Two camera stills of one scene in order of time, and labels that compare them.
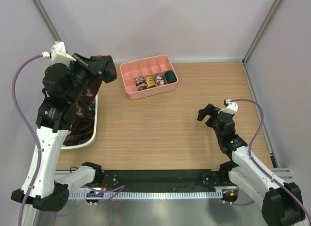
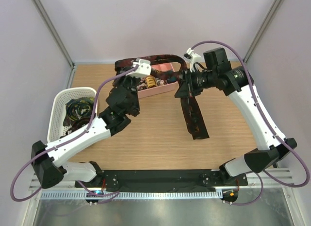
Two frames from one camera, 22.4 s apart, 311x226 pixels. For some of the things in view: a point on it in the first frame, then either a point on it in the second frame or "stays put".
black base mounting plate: x=164 y=180 stays put
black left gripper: x=94 y=66 -> x=118 y=80
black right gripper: x=210 y=110 -> x=187 y=89
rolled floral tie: x=141 y=83 stays put
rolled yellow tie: x=150 y=82 stays put
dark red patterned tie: x=81 y=126 -> x=192 y=103
